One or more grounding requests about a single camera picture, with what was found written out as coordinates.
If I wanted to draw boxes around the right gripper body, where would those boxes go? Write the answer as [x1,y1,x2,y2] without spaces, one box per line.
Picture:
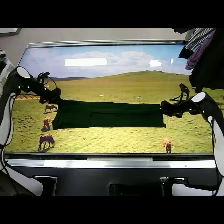
[160,99,184,119]

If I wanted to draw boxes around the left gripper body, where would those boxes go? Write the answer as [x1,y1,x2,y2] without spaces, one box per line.
[39,87,63,106]

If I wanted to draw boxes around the dark green garment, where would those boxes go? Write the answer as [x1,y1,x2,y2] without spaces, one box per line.
[51,98,167,131]

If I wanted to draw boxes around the black garment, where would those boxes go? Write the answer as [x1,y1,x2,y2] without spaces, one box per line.
[178,28,224,94]

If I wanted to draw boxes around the striped garment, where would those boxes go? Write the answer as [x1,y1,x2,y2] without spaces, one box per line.
[184,28,217,52]

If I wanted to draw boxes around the silver frame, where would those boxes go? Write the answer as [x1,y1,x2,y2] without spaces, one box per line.
[0,155,224,197]

